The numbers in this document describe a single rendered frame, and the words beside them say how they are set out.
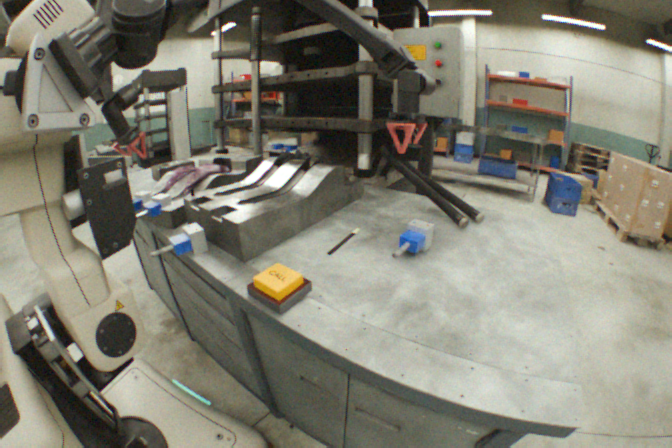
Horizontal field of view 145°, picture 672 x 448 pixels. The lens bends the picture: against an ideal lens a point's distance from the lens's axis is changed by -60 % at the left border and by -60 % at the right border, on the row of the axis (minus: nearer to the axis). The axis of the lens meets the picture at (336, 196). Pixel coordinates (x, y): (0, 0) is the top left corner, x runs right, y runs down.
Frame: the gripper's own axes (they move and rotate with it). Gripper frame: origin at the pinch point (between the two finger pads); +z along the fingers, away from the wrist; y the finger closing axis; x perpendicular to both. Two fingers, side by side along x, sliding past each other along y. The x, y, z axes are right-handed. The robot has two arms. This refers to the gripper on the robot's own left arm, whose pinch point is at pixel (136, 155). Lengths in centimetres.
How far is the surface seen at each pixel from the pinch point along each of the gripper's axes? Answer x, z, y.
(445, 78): -72, 10, -91
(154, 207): 11.7, 8.7, -16.2
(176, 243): 20.3, 7.1, -35.5
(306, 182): -10, 15, -53
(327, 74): -82, 12, -37
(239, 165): -24.9, 24.4, -17.5
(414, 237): 3, 16, -82
